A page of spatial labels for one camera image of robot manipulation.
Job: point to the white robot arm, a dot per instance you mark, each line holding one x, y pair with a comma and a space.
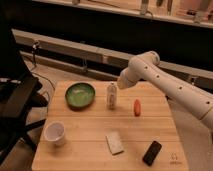
144, 66

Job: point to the white plastic bottle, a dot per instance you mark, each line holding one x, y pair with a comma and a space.
111, 96

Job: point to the green bowl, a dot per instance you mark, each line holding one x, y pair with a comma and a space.
80, 95

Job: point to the orange carrot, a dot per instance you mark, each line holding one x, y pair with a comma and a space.
137, 108

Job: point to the white sponge block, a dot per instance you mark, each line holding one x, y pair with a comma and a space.
114, 143

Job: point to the white paper cup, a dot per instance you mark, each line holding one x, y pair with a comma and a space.
55, 133

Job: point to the black smartphone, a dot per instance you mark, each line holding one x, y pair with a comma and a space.
152, 153

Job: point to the black office chair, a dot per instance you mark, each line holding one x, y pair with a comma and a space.
18, 95

